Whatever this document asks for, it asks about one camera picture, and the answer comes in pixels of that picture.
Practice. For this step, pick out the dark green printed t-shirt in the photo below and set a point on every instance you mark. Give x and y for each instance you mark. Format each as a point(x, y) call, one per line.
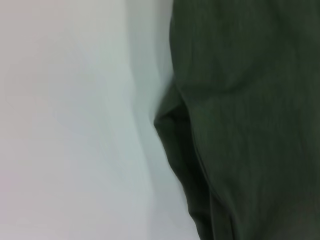
point(237, 125)

